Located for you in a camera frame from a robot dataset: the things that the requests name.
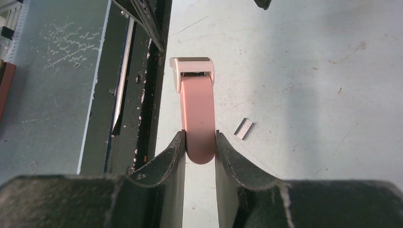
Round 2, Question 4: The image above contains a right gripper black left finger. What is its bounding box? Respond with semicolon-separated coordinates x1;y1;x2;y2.
0;131;185;228

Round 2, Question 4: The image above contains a metal staple strip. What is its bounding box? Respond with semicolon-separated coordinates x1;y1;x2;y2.
234;118;254;140

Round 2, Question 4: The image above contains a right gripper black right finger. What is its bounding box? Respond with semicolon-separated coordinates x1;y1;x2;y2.
215;132;403;228

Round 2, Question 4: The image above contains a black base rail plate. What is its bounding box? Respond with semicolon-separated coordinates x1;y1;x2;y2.
77;3;166;176

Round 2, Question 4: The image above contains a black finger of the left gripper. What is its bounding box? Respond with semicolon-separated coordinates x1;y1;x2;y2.
254;0;271;10

